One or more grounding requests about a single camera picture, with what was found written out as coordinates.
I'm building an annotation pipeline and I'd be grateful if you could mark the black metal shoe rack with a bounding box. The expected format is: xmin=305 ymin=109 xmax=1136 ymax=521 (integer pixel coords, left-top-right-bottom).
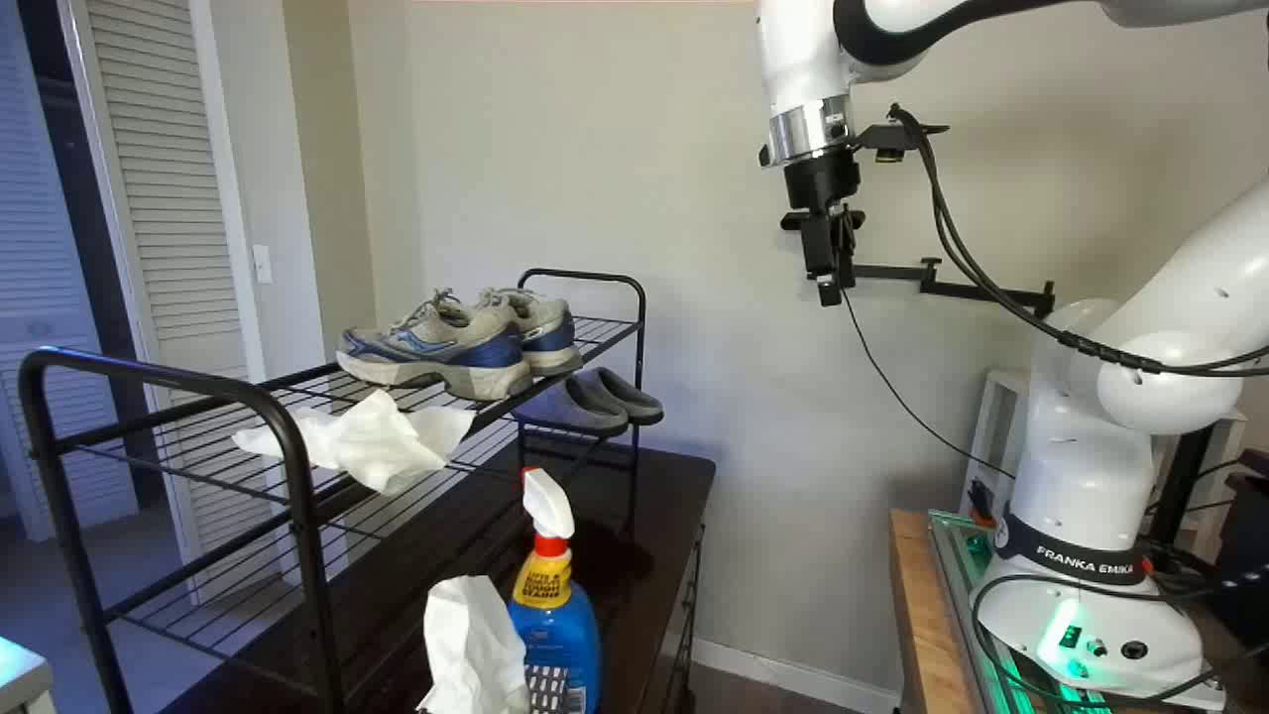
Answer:
xmin=15 ymin=267 xmax=652 ymax=714

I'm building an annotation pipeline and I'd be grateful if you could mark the black controller box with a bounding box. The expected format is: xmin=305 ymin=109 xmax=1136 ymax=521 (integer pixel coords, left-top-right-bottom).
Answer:
xmin=1163 ymin=421 xmax=1269 ymax=646

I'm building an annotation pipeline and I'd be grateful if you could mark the white plastic bag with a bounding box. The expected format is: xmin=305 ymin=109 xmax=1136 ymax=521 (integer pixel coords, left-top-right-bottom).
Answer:
xmin=416 ymin=572 xmax=532 ymax=714

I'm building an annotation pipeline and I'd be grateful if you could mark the grey felt slipper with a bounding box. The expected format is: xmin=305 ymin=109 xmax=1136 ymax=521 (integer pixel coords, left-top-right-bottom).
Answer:
xmin=516 ymin=373 xmax=636 ymax=439
xmin=570 ymin=364 xmax=668 ymax=430

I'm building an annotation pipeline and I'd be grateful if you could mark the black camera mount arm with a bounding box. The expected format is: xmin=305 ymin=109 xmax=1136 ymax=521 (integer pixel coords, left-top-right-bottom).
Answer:
xmin=844 ymin=254 xmax=1061 ymax=323

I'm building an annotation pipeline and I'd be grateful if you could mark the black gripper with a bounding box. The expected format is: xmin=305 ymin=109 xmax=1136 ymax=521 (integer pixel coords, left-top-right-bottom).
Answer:
xmin=777 ymin=144 xmax=873 ymax=308

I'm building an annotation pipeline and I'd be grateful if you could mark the thin black cable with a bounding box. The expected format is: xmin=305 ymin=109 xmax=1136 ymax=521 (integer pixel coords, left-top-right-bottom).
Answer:
xmin=841 ymin=294 xmax=1018 ymax=483

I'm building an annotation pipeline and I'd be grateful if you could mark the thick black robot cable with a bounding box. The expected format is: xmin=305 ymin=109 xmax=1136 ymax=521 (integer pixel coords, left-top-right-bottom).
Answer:
xmin=885 ymin=98 xmax=1269 ymax=382

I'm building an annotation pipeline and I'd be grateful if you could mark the white louvered closet door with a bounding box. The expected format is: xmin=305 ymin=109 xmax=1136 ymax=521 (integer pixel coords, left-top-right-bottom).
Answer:
xmin=56 ymin=0 xmax=270 ymax=561

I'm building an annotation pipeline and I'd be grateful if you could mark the green-lit metal base plate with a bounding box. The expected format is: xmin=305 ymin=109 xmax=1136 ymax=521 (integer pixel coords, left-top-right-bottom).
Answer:
xmin=926 ymin=509 xmax=1269 ymax=714

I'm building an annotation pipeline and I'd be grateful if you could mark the white crumpled cloth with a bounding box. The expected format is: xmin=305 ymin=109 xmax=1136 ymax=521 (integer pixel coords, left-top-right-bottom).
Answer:
xmin=235 ymin=384 xmax=480 ymax=501

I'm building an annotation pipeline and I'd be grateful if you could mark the light wooden robot table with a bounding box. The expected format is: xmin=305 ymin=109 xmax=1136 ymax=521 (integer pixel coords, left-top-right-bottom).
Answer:
xmin=885 ymin=509 xmax=989 ymax=714

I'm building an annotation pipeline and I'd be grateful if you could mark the white and blue sneaker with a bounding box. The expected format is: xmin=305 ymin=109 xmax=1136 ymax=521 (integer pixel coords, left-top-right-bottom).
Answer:
xmin=480 ymin=285 xmax=582 ymax=382
xmin=334 ymin=289 xmax=536 ymax=405

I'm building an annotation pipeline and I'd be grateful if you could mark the white box corner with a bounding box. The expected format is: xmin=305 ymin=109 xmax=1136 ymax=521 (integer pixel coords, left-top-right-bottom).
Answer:
xmin=0 ymin=632 xmax=59 ymax=714

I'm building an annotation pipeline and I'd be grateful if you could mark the blue spray bottle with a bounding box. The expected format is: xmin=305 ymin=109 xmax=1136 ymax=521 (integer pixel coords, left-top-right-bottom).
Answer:
xmin=504 ymin=466 xmax=606 ymax=714

